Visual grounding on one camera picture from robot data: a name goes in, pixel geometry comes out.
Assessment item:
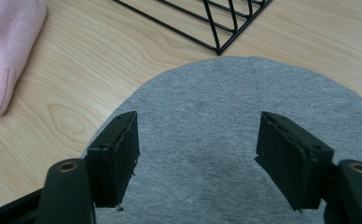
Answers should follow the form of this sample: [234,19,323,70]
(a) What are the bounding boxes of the pink knit hat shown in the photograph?
[0,0,48,118]

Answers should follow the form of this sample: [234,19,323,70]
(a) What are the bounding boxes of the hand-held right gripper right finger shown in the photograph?
[254,110,336,213]

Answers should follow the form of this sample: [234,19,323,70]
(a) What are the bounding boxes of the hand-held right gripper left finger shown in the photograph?
[86,110,141,209]

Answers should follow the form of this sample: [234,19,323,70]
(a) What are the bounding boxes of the grey knit hat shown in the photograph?
[79,55,362,224]

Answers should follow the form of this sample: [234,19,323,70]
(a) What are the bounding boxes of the black wire rack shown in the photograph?
[112,0,274,57]

